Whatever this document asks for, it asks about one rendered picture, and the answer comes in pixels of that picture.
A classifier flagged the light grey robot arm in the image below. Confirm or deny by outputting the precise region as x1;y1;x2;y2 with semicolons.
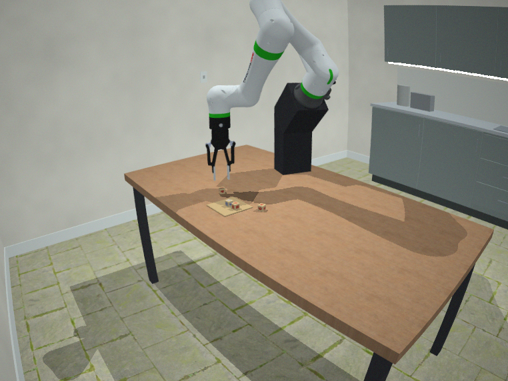
207;0;339;131

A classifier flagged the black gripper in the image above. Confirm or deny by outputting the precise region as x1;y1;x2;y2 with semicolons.
205;129;236;181

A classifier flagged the beige square mat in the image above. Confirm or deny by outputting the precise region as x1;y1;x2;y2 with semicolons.
207;197;253;216

